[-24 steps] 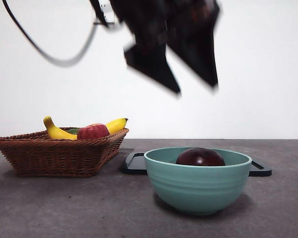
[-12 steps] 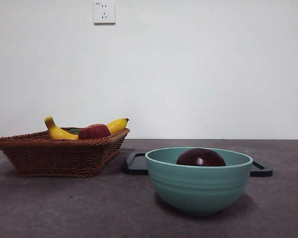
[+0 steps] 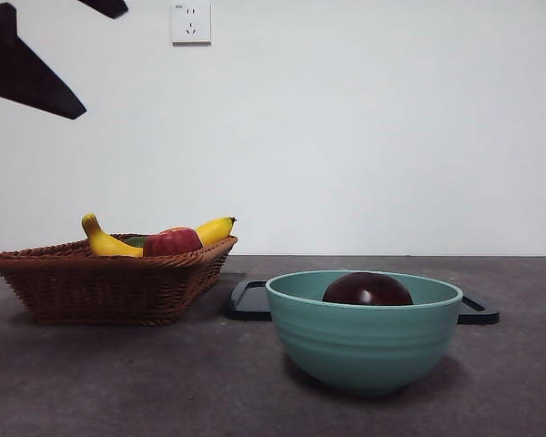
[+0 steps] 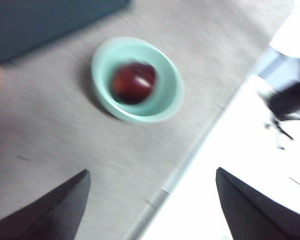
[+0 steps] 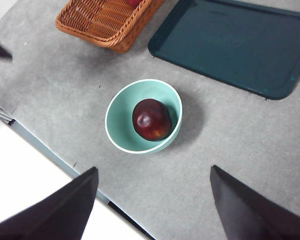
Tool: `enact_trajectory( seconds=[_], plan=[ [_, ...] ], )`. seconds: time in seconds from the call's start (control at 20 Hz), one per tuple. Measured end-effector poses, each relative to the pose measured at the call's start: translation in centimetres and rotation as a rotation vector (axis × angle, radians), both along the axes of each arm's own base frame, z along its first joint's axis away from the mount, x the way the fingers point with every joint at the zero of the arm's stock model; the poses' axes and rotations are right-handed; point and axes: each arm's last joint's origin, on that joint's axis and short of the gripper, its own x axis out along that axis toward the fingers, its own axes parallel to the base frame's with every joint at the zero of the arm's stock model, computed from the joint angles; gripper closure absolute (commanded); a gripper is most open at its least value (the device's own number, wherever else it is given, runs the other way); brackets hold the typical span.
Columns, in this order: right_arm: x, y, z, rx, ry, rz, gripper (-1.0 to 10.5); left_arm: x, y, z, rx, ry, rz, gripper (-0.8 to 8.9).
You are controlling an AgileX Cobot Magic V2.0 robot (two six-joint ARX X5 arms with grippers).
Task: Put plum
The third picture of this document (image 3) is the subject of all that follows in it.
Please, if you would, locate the dark red plum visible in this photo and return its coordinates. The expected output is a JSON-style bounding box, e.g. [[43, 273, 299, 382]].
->
[[321, 271, 414, 307]]

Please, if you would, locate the brown wicker basket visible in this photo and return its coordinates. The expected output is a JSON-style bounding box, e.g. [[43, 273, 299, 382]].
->
[[0, 233, 238, 327]]

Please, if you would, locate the red apple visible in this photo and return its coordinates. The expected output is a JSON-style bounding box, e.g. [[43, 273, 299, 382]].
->
[[142, 226, 204, 258]]

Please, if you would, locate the teal ribbed bowl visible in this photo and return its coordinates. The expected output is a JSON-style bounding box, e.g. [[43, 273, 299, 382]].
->
[[265, 269, 463, 396]]

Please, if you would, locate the yellow banana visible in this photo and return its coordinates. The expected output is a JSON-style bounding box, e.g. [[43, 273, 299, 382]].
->
[[81, 212, 238, 259]]

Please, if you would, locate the dark green rectangular tray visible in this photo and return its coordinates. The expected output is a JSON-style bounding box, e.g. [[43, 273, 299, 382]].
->
[[222, 279, 501, 326]]

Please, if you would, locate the white wall socket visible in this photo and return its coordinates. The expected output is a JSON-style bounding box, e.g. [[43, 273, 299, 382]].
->
[[171, 2, 212, 46]]

